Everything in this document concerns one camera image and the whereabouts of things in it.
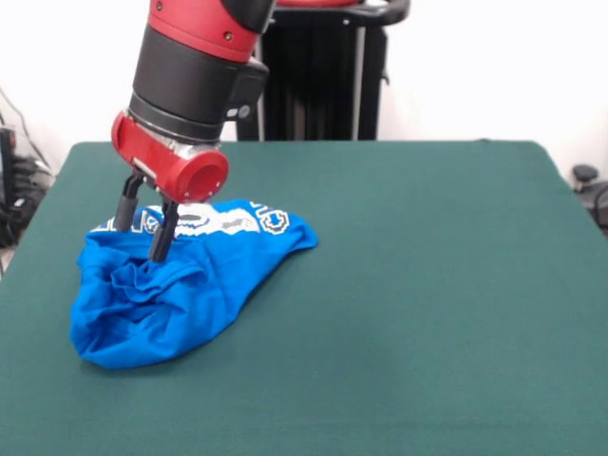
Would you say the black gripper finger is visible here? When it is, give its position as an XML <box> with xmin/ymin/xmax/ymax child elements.
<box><xmin>149</xmin><ymin>199</ymin><xmax>181</xmax><ymax>264</ymax></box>
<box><xmin>113</xmin><ymin>173</ymin><xmax>146</xmax><ymax>234</ymax></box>

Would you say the black office chair base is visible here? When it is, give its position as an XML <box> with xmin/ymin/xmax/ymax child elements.
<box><xmin>571</xmin><ymin>163</ymin><xmax>608</xmax><ymax>238</ymax></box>

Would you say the black box device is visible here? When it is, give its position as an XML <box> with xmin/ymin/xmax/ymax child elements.
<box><xmin>0</xmin><ymin>126</ymin><xmax>18</xmax><ymax>206</ymax></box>

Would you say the blue printed shirt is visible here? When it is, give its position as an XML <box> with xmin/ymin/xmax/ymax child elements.
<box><xmin>68</xmin><ymin>198</ymin><xmax>319</xmax><ymax>371</ymax></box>

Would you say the dark green table cloth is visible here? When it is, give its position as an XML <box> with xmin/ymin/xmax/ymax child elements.
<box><xmin>0</xmin><ymin>139</ymin><xmax>608</xmax><ymax>456</ymax></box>

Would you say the black cable tangle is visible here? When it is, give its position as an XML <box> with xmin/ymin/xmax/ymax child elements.
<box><xmin>0</xmin><ymin>87</ymin><xmax>56</xmax><ymax>249</ymax></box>

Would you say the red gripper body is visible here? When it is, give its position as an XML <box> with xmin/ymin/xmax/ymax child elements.
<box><xmin>111</xmin><ymin>111</ymin><xmax>231</xmax><ymax>206</ymax></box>

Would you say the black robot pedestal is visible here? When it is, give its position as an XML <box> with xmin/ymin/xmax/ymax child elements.
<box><xmin>234</xmin><ymin>0</ymin><xmax>410</xmax><ymax>142</ymax></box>

